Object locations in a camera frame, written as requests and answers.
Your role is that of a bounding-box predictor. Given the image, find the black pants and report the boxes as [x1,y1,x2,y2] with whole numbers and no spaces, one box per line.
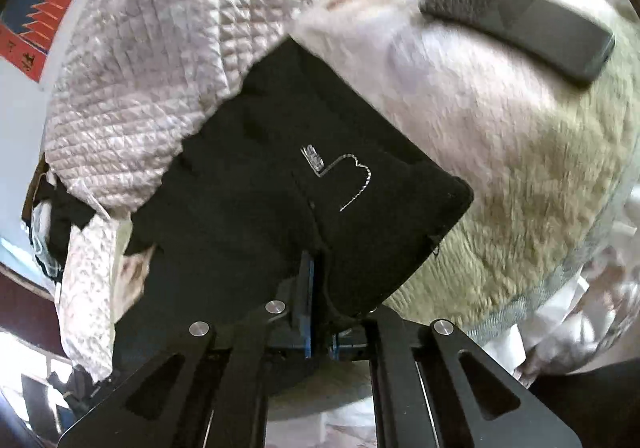
[114,40,473,374]

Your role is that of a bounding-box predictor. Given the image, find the white floral comforter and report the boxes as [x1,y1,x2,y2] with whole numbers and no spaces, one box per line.
[55,215,155,381]

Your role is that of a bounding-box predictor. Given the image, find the floral plush blanket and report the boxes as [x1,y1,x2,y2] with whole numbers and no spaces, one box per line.
[291,0,639,384]

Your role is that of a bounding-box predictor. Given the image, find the dark clothes pile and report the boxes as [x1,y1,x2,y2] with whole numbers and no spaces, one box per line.
[22,156,96,284]

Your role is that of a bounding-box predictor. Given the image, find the black smartphone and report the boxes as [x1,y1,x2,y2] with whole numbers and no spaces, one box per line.
[420,0,615,87]

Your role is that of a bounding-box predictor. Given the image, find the pink quilted bedspread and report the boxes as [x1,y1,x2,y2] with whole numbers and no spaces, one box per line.
[43,0,314,213]

